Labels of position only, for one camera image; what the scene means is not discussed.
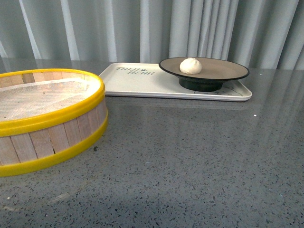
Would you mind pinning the grey pleated curtain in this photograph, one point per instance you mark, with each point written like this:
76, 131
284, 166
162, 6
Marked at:
255, 33

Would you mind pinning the yellow rimmed bamboo steamer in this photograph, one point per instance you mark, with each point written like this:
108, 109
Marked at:
34, 143

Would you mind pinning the white steamed bun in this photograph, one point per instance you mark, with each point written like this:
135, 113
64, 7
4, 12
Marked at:
190, 66

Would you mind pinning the tan plate with black rim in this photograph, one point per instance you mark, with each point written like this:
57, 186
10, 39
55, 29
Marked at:
214, 73

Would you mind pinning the white rectangular tray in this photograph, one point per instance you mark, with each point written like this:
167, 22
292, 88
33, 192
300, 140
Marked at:
148, 80

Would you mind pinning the white steamer liner cloth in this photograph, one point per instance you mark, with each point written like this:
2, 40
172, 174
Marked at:
23, 101

